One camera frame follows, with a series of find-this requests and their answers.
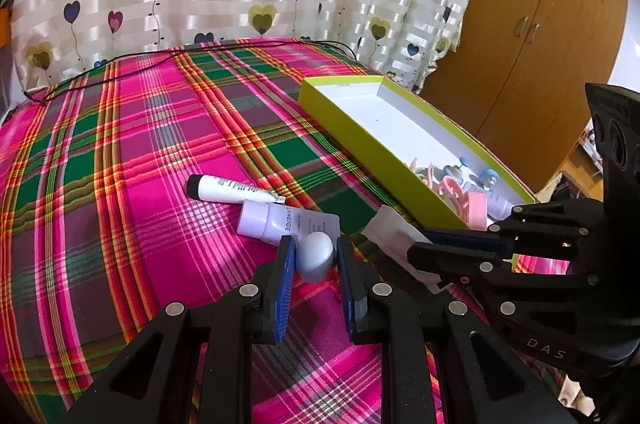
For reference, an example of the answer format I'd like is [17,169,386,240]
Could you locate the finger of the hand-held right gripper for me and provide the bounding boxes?
[406,240,602,321]
[424,198,609,263]

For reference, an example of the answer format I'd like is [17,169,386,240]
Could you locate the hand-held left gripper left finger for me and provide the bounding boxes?
[60,236,297,424]

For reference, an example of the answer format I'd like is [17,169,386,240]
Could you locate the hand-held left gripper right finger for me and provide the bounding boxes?
[336,236,576,424]

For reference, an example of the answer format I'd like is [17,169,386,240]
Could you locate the white egg-shaped sponge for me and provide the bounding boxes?
[296,231,335,283]

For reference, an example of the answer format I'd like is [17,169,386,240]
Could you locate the lavender tube with blue cap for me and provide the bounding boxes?
[485,196,513,219]

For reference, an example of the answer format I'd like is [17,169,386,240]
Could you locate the white sachet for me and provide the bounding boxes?
[363,206,453,295]

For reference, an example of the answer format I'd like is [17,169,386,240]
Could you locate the lime green cardboard box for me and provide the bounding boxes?
[298,75,538,232]

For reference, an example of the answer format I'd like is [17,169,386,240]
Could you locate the lavender tube with white cap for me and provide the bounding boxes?
[236,199,342,247]

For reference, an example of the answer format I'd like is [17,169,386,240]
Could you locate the pink hair clip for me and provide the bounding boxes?
[410,158,453,205]

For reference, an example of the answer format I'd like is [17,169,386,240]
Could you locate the white tube with black cap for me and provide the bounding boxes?
[186,174,286,205]

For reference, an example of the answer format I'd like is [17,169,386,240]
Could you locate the pink green plaid blanket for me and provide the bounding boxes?
[0,38,576,424]

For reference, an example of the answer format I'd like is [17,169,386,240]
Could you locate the black cable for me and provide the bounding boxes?
[22,38,361,104]

